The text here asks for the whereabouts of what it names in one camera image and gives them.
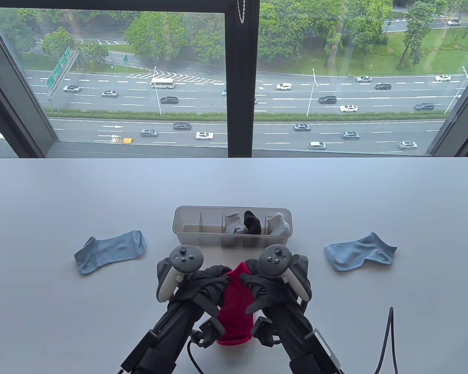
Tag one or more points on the person's right hand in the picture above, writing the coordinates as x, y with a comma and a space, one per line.
275, 292

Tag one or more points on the person's left hand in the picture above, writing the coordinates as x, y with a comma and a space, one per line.
202, 288

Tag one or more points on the white sock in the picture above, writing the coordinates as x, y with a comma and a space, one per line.
273, 218
284, 230

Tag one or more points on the black sock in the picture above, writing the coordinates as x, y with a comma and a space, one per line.
255, 229
250, 217

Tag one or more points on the light blue sock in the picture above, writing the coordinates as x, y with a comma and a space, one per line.
358, 253
109, 249

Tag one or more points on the person's left forearm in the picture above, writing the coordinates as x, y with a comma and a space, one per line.
167, 339

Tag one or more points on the person's right forearm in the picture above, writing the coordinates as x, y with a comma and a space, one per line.
292, 339

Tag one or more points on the grey handheld controller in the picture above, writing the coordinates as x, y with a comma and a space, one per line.
185, 257
275, 259

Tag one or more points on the clear plastic divided organizer box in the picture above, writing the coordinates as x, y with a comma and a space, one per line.
199, 239

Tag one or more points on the black box with white label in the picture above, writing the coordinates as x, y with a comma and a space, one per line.
327, 350
134, 356

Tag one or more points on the green road sign gantry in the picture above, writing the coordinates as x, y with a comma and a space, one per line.
56, 72

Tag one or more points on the dark window frame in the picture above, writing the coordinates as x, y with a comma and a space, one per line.
240, 97

